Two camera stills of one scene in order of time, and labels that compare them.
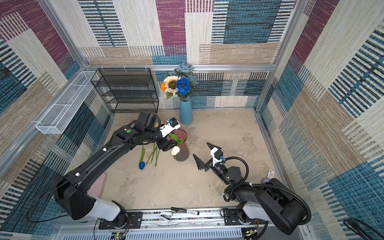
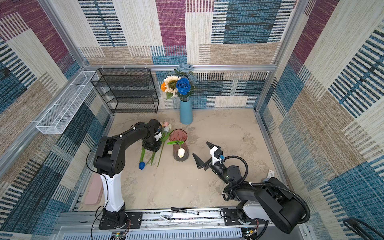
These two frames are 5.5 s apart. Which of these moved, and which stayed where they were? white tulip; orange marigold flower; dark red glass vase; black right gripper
Moved: white tulip
Stayed: black right gripper; orange marigold flower; dark red glass vase
